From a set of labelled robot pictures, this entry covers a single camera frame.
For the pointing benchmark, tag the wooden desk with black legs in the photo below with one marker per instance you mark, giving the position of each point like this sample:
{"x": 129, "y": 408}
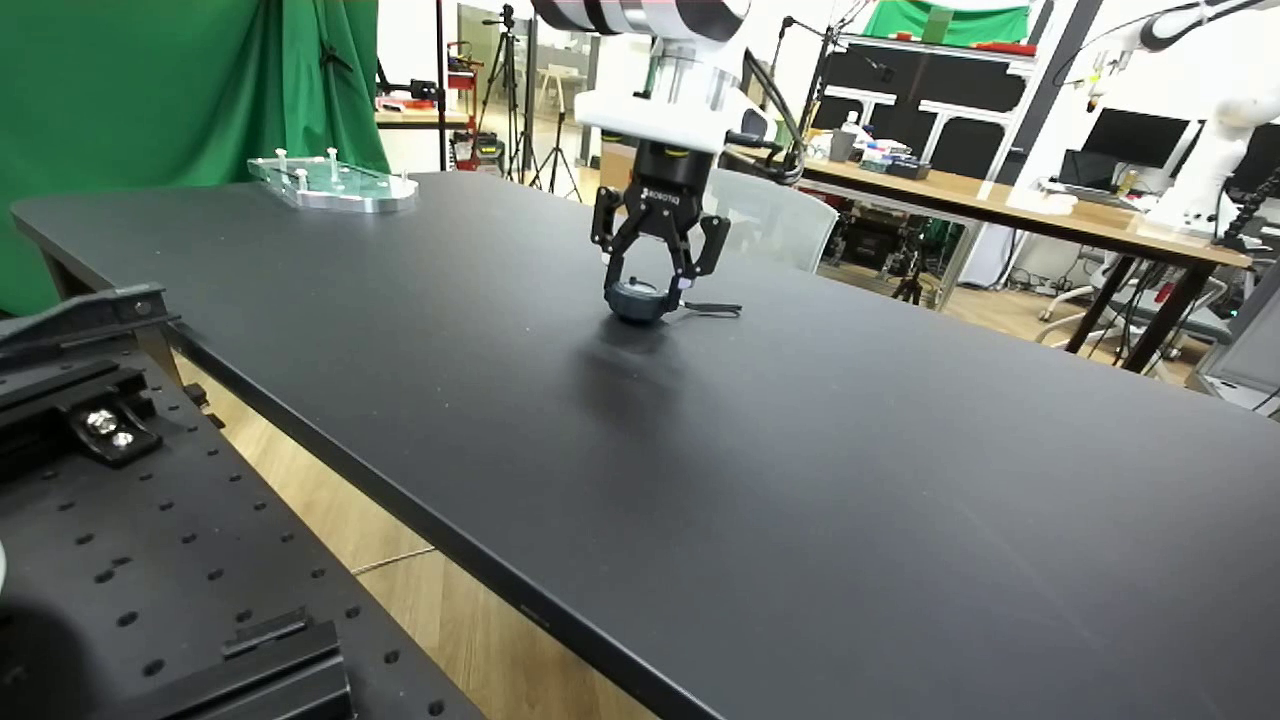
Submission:
{"x": 1082, "y": 220}

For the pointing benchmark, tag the camera tripod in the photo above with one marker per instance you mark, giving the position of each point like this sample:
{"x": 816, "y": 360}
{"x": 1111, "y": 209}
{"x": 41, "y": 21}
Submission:
{"x": 552, "y": 170}

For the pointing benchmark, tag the clear acrylic plate with bolts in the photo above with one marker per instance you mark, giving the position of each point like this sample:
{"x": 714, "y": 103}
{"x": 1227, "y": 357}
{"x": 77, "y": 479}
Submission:
{"x": 332, "y": 187}

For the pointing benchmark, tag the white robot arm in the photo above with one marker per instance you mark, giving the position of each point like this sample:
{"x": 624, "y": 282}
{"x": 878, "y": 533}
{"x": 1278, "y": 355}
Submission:
{"x": 658, "y": 239}

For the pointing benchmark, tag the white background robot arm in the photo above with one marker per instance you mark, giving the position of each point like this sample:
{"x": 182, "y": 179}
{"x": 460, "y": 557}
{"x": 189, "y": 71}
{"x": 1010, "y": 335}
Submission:
{"x": 1193, "y": 197}

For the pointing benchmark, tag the black perforated mounting board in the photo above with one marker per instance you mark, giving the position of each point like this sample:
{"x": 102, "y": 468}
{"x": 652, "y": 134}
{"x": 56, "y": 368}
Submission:
{"x": 172, "y": 585}

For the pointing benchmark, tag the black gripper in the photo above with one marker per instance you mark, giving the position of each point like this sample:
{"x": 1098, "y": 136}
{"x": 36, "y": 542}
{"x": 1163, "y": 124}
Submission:
{"x": 661, "y": 197}

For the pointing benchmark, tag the grey office chair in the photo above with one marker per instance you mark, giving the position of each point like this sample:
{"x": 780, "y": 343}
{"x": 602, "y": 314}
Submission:
{"x": 772, "y": 220}

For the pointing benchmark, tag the green backdrop curtain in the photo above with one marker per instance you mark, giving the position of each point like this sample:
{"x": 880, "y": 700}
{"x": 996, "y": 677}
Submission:
{"x": 169, "y": 94}

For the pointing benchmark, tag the black metal bracket with screws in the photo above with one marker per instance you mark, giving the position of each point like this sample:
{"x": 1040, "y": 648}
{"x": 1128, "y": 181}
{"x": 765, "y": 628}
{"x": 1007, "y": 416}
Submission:
{"x": 110, "y": 432}

